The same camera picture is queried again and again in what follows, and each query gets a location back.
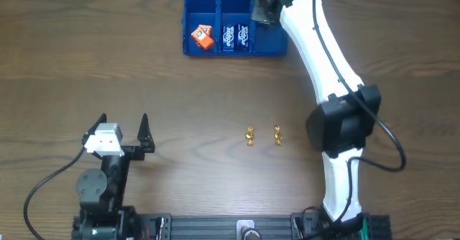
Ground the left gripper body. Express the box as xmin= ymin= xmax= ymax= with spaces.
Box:
xmin=121 ymin=145 xmax=147 ymax=161

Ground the blue tray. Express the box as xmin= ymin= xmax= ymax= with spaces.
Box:
xmin=182 ymin=0 xmax=290 ymax=57

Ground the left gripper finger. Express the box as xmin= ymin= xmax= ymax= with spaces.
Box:
xmin=137 ymin=113 xmax=156 ymax=153
xmin=81 ymin=113 xmax=108 ymax=146

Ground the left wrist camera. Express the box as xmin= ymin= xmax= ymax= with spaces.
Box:
xmin=83 ymin=122 xmax=125 ymax=157

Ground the blue candy pack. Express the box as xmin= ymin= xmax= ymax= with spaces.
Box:
xmin=235 ymin=23 xmax=250 ymax=50
xmin=221 ymin=24 xmax=236 ymax=51

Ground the mounting rail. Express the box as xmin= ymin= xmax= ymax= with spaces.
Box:
xmin=71 ymin=213 xmax=392 ymax=240

